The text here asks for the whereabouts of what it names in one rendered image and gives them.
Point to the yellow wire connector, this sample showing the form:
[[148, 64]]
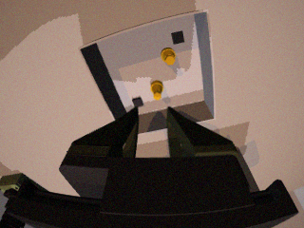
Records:
[[157, 89], [168, 55]]

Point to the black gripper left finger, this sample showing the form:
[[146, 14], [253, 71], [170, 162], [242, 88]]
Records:
[[116, 139]]

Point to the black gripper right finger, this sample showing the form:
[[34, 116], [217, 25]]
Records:
[[194, 140]]

